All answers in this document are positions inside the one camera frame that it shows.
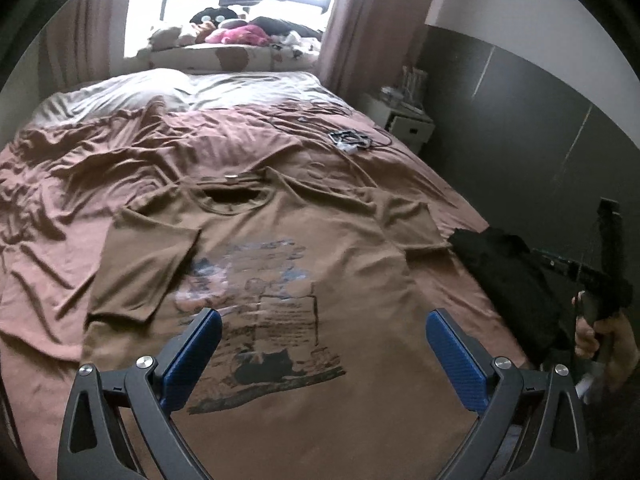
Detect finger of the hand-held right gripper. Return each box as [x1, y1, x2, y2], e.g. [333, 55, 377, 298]
[540, 254, 578, 277]

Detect clear container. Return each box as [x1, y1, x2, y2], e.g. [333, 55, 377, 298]
[404, 66, 429, 107]

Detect beige plush toy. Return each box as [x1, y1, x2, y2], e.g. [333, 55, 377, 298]
[150, 25, 201, 48]

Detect pink plush toy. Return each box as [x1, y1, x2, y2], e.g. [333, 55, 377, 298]
[207, 25, 271, 46]

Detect brown printed t-shirt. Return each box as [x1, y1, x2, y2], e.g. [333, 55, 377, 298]
[82, 167, 483, 480]

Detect person's right hand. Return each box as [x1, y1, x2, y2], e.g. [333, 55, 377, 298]
[571, 292, 640, 392]

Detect black cable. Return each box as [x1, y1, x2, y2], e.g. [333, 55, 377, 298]
[270, 100, 396, 148]

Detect white bed sheet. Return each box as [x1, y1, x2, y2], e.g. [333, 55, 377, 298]
[37, 69, 336, 126]

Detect black plush toy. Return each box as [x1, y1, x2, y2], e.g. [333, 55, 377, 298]
[190, 6, 241, 26]

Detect white nightstand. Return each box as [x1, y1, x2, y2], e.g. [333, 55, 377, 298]
[360, 91, 435, 153]

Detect white brown patched long pillow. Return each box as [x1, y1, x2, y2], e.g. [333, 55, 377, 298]
[150, 42, 323, 72]

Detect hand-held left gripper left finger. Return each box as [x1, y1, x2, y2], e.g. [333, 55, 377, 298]
[56, 308, 223, 480]

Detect pinkish curtain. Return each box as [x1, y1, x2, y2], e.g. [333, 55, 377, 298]
[37, 0, 146, 86]
[320, 0, 453, 106]

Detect black cloth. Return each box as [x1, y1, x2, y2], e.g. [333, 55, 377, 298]
[250, 16, 321, 38]

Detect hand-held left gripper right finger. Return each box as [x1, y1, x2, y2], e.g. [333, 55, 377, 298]
[426, 308, 586, 480]

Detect black folded garment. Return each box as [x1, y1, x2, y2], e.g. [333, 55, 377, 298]
[450, 227, 576, 368]

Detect pinkish brown blanket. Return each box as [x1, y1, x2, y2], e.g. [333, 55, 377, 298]
[0, 102, 531, 480]

